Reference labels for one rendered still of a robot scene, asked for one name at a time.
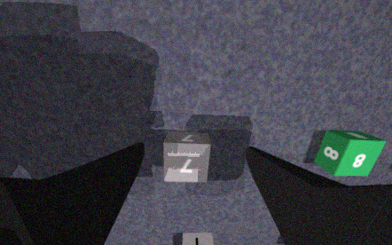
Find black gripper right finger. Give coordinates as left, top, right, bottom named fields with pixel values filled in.
left=246, top=146, right=392, bottom=245

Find grey block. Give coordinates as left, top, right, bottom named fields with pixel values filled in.
left=163, top=131, right=211, bottom=183

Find green block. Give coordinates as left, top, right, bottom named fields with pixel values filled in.
left=314, top=130, right=386, bottom=177

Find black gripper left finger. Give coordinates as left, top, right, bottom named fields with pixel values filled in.
left=0, top=143, right=145, bottom=245

